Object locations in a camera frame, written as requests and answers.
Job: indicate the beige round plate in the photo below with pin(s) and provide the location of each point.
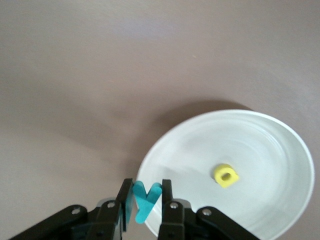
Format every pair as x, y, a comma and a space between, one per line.
262, 212

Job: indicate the teal foam letter y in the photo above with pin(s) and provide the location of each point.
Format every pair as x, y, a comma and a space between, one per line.
145, 202

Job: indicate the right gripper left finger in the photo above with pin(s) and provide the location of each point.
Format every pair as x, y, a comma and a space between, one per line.
107, 220

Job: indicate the yellow foam letter a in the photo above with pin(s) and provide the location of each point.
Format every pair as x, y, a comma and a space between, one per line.
233, 178

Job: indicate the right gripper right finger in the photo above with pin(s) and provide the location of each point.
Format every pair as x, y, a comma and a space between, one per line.
172, 220

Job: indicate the brown table cover sheet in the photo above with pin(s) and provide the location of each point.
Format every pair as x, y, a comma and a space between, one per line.
75, 50

